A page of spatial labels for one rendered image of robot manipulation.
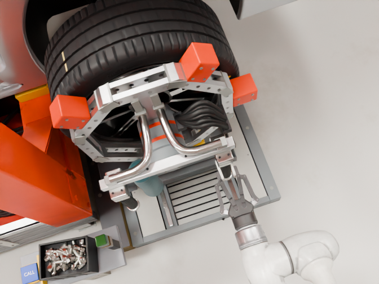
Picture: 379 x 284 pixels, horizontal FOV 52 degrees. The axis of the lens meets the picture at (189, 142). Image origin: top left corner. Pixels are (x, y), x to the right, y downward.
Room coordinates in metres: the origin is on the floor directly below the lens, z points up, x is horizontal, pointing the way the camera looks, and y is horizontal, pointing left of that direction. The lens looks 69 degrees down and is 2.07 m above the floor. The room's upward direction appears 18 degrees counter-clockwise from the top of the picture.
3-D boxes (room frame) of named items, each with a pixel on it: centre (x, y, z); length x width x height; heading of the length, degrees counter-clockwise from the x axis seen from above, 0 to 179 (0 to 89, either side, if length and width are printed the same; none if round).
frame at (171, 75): (0.58, 0.09, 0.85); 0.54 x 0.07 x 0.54; 91
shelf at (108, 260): (0.28, 0.62, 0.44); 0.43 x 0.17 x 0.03; 91
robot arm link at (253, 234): (0.12, -0.09, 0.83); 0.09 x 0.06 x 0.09; 91
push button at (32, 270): (0.28, 0.79, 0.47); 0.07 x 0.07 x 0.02; 1
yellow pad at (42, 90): (1.01, 0.56, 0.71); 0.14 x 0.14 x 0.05; 1
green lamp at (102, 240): (0.28, 0.42, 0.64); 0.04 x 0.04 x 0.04; 1
